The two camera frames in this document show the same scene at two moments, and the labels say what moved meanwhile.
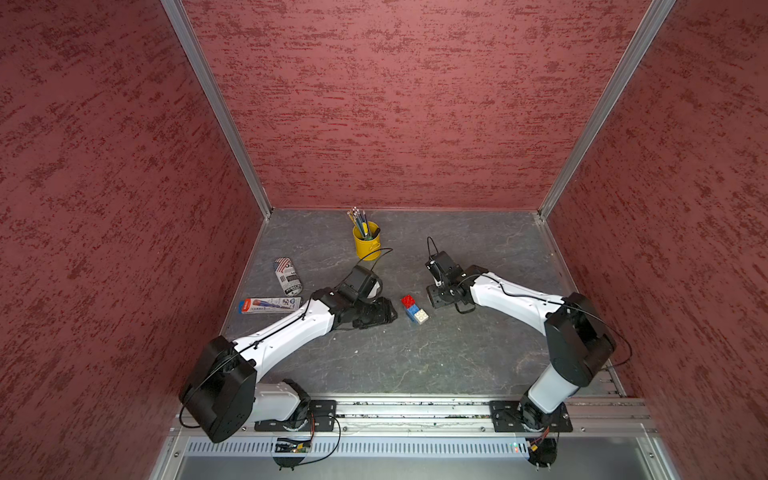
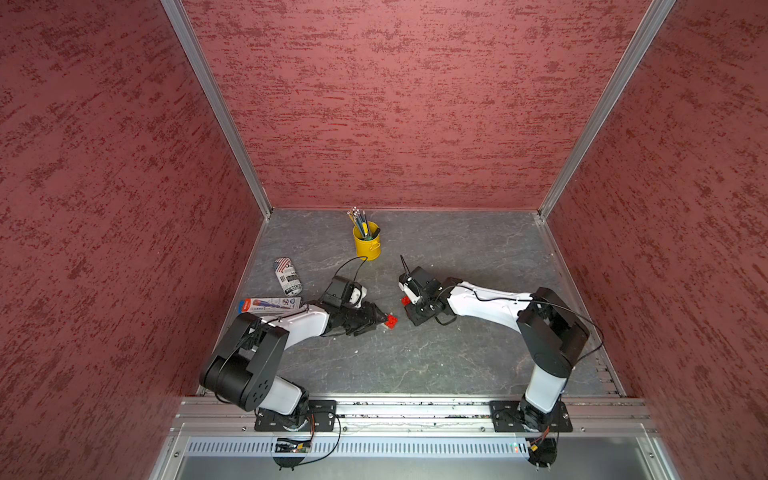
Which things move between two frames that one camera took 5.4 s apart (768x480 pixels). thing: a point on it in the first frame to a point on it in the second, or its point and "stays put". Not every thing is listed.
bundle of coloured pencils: (361, 222) stays put
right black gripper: (435, 300) to (414, 316)
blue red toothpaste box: (266, 305) stays put
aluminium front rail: (598, 414) stays put
